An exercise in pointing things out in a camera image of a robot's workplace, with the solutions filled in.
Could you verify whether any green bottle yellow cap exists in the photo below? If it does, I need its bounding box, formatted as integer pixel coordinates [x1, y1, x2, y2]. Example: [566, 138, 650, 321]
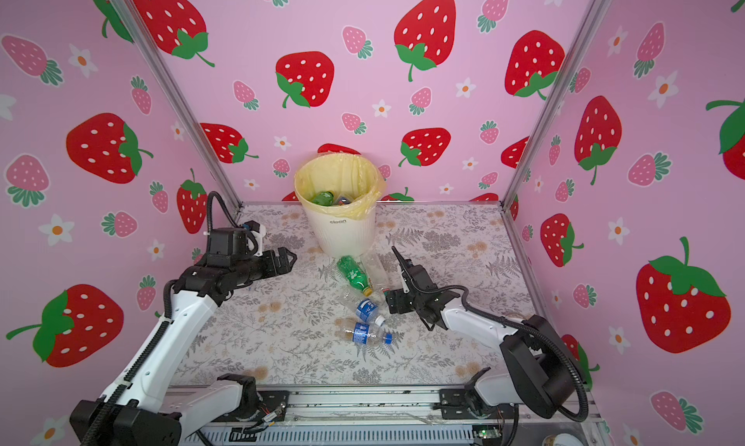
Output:
[312, 191, 336, 207]

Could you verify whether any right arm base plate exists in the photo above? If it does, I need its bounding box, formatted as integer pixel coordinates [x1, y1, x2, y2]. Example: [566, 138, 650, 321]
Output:
[432, 388, 517, 420]

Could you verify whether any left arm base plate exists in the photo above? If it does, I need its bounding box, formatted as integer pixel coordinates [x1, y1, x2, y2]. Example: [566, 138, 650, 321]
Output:
[230, 390, 290, 424]

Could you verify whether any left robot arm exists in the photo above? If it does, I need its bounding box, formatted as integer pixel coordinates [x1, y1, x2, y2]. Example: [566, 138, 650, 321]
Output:
[70, 191, 298, 445]

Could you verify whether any aluminium corner post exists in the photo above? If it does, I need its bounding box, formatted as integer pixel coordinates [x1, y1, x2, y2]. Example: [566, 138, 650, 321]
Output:
[502, 0, 613, 211]
[110, 0, 242, 214]

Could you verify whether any clear bottle blue label middle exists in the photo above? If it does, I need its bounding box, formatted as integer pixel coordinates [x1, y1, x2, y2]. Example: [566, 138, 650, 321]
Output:
[340, 288, 385, 327]

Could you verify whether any left aluminium corner post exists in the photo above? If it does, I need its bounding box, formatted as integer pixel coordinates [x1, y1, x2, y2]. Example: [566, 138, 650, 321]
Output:
[110, 0, 242, 214]

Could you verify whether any green bottle near bin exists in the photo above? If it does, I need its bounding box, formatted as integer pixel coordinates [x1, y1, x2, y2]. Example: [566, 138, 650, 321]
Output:
[337, 256, 373, 297]

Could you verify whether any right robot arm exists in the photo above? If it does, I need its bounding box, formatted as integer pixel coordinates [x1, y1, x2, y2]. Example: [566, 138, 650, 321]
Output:
[385, 248, 590, 423]

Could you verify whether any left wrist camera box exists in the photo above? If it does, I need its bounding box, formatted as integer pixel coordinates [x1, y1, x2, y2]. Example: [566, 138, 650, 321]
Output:
[207, 221, 267, 258]

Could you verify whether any yellow bin liner bag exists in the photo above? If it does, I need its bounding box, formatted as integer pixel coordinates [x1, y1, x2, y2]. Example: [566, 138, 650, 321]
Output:
[293, 153, 386, 220]

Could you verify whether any clear bottle blue cap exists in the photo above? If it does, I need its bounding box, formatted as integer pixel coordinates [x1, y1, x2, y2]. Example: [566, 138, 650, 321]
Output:
[335, 319, 394, 346]

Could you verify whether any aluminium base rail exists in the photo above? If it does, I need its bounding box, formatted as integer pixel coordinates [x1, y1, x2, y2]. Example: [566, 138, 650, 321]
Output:
[182, 385, 614, 445]

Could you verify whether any white plastic waste bin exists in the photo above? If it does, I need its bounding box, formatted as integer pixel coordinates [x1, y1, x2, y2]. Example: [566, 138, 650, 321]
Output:
[301, 200, 376, 258]

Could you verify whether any right aluminium corner post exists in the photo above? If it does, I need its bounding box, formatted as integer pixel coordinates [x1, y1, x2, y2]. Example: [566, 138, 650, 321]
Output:
[502, 0, 613, 211]

